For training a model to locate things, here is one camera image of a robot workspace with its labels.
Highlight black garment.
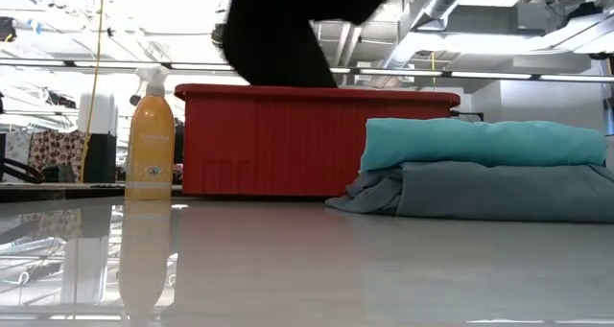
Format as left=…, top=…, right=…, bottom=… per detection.
left=221, top=0, right=391, bottom=89

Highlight turquoise garment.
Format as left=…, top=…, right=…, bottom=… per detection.
left=359, top=117, right=608, bottom=174

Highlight grey-green pants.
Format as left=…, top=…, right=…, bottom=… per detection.
left=324, top=161, right=614, bottom=224

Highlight red plastic laundry bin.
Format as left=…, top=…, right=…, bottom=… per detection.
left=174, top=82, right=462, bottom=199

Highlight orange spray bottle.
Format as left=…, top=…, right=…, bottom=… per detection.
left=124, top=66, right=177, bottom=202

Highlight black box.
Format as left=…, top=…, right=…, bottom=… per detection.
left=84, top=133, right=118, bottom=184

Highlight white cylinder container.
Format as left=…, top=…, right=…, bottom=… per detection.
left=78, top=94, right=119, bottom=136

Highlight brown patterned cloth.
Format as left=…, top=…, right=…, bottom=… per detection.
left=26, top=130, right=89, bottom=184

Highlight ceiling light rail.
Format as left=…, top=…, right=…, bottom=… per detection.
left=0, top=58, right=614, bottom=84

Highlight black dome ceiling camera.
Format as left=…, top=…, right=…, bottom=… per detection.
left=210, top=23, right=227, bottom=48

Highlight smooth silver air duct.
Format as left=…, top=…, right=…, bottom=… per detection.
left=378, top=0, right=481, bottom=86

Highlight yellow cable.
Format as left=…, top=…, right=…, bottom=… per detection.
left=80, top=0, right=107, bottom=184

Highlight black aluminium table frame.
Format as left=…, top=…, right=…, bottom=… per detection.
left=0, top=181, right=184, bottom=204

